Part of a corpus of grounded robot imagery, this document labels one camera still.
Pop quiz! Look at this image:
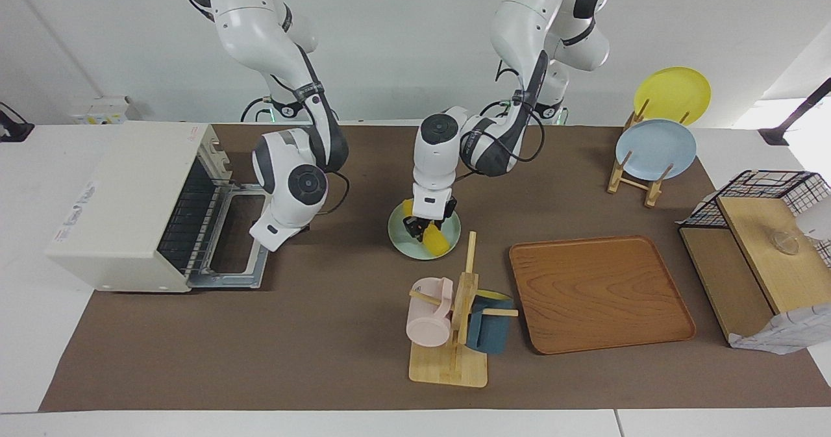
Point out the pale green plate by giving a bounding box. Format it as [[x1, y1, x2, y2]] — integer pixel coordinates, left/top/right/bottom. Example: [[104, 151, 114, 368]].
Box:
[[388, 201, 462, 260]]

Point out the yellow corn cob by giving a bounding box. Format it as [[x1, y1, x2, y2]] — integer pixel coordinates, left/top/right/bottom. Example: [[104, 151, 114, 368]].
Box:
[[402, 198, 452, 258]]

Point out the oven door with handle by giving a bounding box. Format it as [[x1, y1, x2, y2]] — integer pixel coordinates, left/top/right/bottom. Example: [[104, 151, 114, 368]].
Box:
[[187, 182, 271, 291]]

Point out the white toaster oven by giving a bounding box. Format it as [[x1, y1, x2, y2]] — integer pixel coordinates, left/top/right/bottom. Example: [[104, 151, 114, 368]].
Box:
[[45, 122, 233, 293]]

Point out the brown table mat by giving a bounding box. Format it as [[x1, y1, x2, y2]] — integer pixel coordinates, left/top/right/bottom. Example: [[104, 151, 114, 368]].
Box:
[[39, 124, 831, 412]]

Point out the wooden mug stand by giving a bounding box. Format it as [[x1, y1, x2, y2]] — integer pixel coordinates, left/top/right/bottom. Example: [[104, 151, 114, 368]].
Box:
[[408, 231, 520, 388]]

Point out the pink mug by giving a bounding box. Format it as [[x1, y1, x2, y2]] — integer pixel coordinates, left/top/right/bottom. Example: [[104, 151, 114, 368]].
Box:
[[406, 277, 454, 348]]

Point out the dark blue mug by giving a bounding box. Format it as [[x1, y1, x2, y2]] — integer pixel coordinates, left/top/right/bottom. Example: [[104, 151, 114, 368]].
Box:
[[466, 290, 514, 355]]

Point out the brown wooden tray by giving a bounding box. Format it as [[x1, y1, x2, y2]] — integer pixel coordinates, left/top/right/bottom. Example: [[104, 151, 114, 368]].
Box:
[[509, 235, 697, 356]]

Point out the wooden plate rack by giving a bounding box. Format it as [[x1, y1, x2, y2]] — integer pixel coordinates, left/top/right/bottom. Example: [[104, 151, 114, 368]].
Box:
[[607, 98, 693, 208]]

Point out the light blue plate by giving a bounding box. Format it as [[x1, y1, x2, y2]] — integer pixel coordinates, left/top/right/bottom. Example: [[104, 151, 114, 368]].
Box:
[[615, 119, 697, 181]]

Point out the yellow plate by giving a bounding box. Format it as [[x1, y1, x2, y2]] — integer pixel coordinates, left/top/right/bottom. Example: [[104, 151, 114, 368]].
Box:
[[634, 66, 712, 127]]

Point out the dark wooden board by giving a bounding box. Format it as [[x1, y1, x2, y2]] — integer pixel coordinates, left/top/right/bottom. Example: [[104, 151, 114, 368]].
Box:
[[679, 227, 777, 343]]

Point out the white power box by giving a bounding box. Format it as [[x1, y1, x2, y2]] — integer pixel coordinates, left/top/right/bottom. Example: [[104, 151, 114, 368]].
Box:
[[70, 95, 141, 125]]

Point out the light wooden board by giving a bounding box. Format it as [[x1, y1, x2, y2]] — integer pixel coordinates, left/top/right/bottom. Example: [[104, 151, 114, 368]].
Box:
[[716, 195, 831, 315]]

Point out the clear glass cup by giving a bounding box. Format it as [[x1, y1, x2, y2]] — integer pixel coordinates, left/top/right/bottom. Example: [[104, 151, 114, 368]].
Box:
[[771, 228, 801, 256]]

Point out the black stand foot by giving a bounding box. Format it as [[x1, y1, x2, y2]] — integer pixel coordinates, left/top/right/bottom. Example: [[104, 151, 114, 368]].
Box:
[[758, 77, 831, 147]]

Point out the white grid cloth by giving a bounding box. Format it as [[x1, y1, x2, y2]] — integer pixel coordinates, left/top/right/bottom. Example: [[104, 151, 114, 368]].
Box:
[[728, 303, 831, 356]]

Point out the white round object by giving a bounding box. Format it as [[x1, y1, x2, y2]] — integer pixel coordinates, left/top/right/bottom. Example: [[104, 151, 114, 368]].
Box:
[[795, 195, 831, 242]]

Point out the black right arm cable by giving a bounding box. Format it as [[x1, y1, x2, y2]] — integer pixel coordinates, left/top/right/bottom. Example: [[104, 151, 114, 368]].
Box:
[[317, 169, 352, 217]]

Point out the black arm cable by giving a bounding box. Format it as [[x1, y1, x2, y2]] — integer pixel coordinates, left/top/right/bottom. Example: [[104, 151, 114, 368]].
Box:
[[454, 60, 547, 184], [317, 169, 352, 217]]

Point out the black base cable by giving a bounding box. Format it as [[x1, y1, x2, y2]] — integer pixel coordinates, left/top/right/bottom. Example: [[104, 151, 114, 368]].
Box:
[[240, 96, 277, 123], [479, 98, 515, 119]]

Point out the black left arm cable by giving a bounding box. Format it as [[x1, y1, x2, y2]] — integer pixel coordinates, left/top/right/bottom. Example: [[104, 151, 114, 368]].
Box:
[[454, 60, 547, 184]]

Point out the black wire basket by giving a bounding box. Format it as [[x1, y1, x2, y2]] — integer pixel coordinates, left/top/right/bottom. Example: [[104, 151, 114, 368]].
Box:
[[680, 170, 831, 269]]

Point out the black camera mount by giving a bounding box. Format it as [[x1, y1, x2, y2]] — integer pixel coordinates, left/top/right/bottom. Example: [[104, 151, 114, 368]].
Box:
[[0, 102, 35, 143]]

